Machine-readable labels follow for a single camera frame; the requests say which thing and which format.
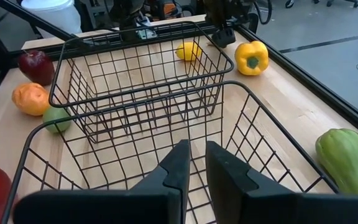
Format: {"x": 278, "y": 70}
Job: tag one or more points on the orange lumpy vegetable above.
{"x": 30, "y": 99}

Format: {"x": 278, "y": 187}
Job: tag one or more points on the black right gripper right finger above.
{"x": 259, "y": 205}

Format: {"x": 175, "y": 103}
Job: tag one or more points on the green lime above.
{"x": 50, "y": 116}

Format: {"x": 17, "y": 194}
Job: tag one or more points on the black orange machine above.
{"x": 166, "y": 9}

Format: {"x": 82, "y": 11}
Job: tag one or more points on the dark red apple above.
{"x": 36, "y": 67}

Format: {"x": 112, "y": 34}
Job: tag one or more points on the yellow lemon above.
{"x": 186, "y": 51}

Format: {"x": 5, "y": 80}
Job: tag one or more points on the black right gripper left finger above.
{"x": 154, "y": 205}

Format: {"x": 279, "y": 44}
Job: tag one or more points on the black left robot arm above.
{"x": 129, "y": 28}

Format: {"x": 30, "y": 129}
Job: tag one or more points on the white plastic bucket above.
{"x": 51, "y": 15}

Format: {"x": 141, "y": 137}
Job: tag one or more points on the white teal connector box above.
{"x": 146, "y": 31}

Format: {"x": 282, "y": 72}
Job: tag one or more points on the yellow bell pepper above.
{"x": 244, "y": 62}

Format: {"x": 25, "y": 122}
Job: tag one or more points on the green bell pepper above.
{"x": 346, "y": 161}

